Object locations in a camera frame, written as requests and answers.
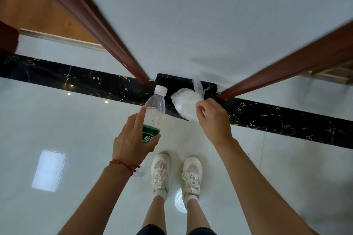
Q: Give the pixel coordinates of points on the person's left hand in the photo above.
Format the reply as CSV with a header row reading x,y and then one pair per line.
x,y
129,144

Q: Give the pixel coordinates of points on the person's right hand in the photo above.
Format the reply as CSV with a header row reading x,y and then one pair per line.
x,y
216,123

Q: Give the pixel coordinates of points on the person's right fingers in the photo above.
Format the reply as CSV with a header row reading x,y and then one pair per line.
x,y
200,109

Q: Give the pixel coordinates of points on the person's left thumb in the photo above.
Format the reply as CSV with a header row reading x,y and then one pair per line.
x,y
153,141

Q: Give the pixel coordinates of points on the clear plastic bag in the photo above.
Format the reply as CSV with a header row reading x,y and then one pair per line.
x,y
185,102

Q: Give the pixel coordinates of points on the clear green-label water bottle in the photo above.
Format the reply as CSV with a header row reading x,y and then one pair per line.
x,y
155,108

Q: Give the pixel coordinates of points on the person's left forearm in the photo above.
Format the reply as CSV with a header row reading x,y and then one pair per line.
x,y
93,204

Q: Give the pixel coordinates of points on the person's right forearm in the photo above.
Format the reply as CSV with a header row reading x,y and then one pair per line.
x,y
256,188

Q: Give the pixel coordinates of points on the person's white left sneaker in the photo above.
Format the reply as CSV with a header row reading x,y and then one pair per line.
x,y
160,171

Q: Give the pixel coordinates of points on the person's white sneaker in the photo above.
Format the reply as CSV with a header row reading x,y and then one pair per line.
x,y
192,178
160,171

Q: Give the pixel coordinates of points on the person's white right sneaker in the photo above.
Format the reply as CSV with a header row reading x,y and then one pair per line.
x,y
192,178

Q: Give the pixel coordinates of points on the person's left leg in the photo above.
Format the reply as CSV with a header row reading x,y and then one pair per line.
x,y
155,210

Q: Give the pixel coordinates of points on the person's leg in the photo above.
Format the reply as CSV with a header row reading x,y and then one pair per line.
x,y
155,210
197,218

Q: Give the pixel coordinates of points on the person's right leg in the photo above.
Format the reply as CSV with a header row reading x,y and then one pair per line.
x,y
197,218

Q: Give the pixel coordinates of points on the dark denim shorts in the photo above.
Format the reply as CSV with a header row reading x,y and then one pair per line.
x,y
150,230

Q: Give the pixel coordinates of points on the white baseboard trim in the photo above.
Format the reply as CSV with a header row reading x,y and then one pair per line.
x,y
63,39

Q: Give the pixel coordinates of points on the orange wooden door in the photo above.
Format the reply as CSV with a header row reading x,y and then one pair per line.
x,y
33,0

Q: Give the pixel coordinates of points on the brown wooden door frame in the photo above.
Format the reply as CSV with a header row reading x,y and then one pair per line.
x,y
91,20
292,61

